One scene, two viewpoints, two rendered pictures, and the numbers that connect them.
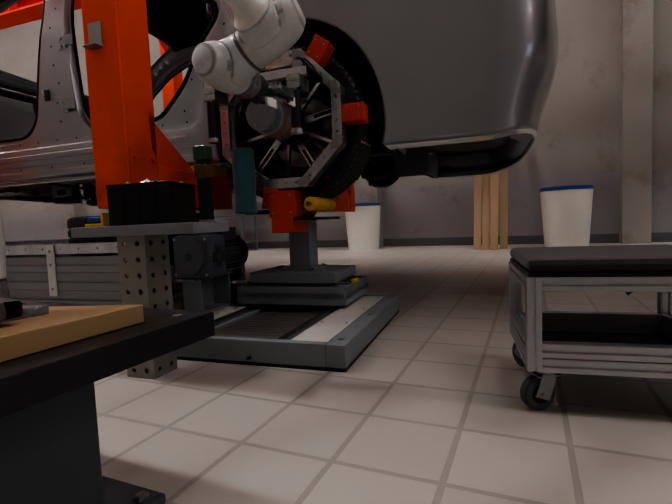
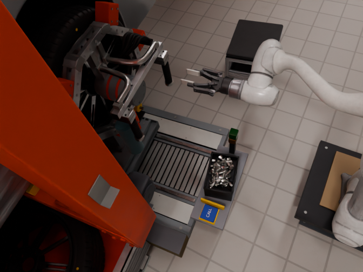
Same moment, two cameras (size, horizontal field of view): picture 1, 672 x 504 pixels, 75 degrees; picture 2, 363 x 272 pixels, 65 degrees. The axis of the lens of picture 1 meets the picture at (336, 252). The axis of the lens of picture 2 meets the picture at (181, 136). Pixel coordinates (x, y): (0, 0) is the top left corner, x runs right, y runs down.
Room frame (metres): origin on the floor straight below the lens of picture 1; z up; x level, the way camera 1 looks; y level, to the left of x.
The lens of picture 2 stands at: (1.29, 1.09, 1.87)
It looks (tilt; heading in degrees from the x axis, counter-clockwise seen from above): 59 degrees down; 285
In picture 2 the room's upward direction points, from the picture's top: 13 degrees counter-clockwise
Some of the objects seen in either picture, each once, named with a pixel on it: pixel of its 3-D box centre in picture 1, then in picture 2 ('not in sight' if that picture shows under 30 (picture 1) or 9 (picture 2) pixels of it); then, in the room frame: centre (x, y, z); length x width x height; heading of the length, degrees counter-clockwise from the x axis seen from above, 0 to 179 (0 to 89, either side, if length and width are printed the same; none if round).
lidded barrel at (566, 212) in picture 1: (566, 216); not in sight; (5.35, -2.84, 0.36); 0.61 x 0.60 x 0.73; 156
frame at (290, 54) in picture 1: (281, 122); (107, 84); (1.83, 0.20, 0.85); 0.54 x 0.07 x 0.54; 71
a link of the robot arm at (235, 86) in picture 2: (243, 80); (236, 88); (1.22, 0.23, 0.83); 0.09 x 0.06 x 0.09; 71
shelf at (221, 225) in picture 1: (150, 229); (220, 184); (1.29, 0.55, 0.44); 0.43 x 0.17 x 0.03; 71
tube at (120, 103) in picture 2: not in sight; (106, 79); (1.74, 0.34, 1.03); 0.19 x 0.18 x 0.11; 161
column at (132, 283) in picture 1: (148, 304); not in sight; (1.30, 0.57, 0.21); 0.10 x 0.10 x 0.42; 71
